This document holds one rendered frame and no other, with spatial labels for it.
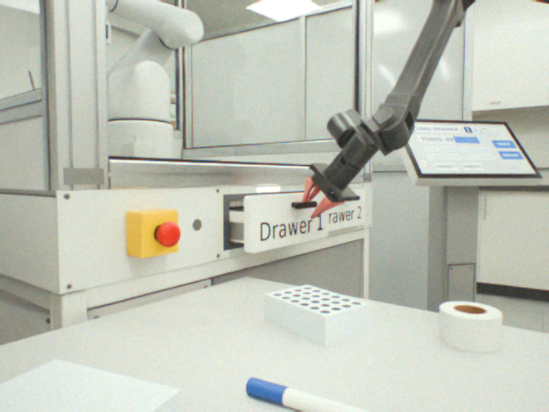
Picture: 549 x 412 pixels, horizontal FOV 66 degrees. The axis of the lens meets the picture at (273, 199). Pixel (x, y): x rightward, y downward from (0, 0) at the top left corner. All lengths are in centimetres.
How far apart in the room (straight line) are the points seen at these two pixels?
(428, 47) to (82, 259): 76
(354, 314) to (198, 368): 20
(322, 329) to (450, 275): 133
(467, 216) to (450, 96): 92
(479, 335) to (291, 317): 22
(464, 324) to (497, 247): 329
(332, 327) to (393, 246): 210
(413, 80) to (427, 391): 62
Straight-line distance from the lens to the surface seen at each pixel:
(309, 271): 114
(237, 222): 84
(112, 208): 69
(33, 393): 36
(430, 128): 180
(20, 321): 84
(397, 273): 264
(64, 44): 68
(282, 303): 58
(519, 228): 381
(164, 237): 66
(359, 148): 83
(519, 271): 386
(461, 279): 186
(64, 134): 66
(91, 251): 68
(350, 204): 124
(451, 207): 178
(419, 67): 93
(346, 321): 55
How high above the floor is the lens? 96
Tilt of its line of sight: 3 degrees down
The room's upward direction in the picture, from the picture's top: straight up
